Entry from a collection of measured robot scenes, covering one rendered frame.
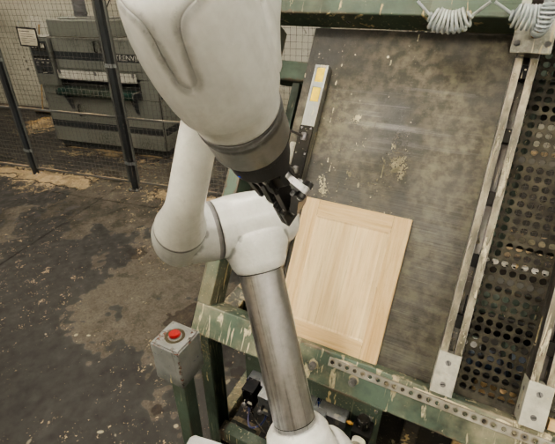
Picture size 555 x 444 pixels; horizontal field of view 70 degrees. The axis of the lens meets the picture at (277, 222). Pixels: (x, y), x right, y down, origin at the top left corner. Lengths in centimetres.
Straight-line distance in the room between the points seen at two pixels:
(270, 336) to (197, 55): 71
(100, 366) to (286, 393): 191
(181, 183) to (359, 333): 94
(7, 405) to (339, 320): 197
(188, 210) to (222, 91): 35
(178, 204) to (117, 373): 210
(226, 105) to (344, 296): 113
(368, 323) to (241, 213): 70
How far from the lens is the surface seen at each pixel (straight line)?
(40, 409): 268
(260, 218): 84
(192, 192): 61
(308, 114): 146
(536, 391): 136
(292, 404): 97
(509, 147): 133
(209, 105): 32
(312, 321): 143
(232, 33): 30
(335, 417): 146
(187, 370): 148
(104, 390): 261
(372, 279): 136
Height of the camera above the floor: 194
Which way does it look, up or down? 30 degrees down
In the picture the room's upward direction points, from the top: straight up
